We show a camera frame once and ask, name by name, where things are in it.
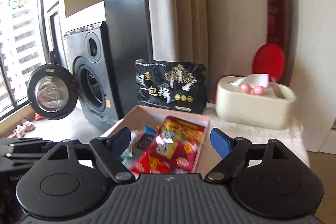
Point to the black plum snack bag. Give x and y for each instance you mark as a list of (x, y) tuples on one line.
[(179, 86)]

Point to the cream tissue box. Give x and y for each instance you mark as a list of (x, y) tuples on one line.
[(271, 110)]

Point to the dark red snack bag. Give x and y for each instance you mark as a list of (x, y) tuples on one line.
[(174, 149)]

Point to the white woven tablecloth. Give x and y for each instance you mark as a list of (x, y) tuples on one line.
[(290, 136)]

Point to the blue seaweed snack pack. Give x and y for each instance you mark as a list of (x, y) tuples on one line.
[(140, 141)]

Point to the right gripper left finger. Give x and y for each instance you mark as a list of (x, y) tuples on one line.
[(107, 152)]

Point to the grey washing machine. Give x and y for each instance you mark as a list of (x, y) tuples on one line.
[(53, 90)]

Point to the pink balls on tissue box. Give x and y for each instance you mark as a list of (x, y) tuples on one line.
[(247, 89)]

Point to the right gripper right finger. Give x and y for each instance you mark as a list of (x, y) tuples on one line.
[(232, 153)]

